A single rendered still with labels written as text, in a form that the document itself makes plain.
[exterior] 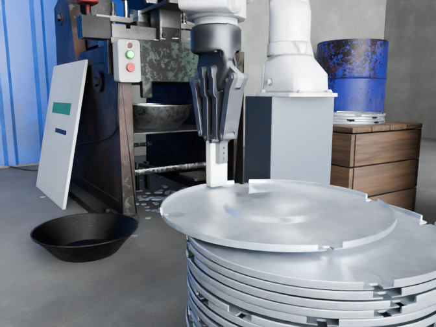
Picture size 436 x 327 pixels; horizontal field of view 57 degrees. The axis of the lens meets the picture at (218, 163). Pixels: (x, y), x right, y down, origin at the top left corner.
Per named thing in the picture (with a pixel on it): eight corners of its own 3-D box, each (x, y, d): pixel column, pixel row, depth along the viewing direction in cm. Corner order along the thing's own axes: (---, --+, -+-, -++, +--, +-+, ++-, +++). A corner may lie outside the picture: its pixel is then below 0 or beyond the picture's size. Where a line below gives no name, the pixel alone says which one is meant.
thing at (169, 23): (202, 40, 149) (202, 2, 147) (169, 37, 141) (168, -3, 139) (171, 47, 170) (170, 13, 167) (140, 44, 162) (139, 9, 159)
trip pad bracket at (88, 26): (113, 74, 136) (111, 13, 133) (84, 73, 131) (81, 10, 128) (108, 74, 141) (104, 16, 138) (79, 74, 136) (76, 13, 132)
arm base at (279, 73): (351, 96, 100) (354, 37, 97) (282, 96, 94) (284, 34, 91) (304, 95, 120) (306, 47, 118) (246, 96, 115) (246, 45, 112)
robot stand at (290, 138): (326, 258, 113) (334, 96, 105) (268, 266, 108) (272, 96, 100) (294, 237, 130) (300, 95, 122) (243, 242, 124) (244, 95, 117)
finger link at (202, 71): (203, 66, 59) (198, 67, 60) (203, 142, 61) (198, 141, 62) (225, 67, 61) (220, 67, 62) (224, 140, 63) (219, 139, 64)
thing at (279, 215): (321, 180, 69) (322, 175, 69) (457, 238, 41) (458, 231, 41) (152, 189, 62) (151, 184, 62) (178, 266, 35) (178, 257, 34)
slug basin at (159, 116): (207, 128, 171) (207, 104, 169) (132, 132, 152) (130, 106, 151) (170, 122, 199) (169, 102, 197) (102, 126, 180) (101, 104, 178)
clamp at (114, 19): (134, 30, 162) (133, 3, 160) (93, 26, 152) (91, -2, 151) (128, 32, 167) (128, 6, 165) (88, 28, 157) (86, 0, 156)
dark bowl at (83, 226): (156, 255, 115) (154, 231, 114) (43, 282, 99) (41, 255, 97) (118, 226, 140) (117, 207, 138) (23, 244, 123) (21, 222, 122)
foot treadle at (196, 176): (218, 189, 147) (218, 175, 146) (194, 193, 141) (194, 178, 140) (150, 165, 195) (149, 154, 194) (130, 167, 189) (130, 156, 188)
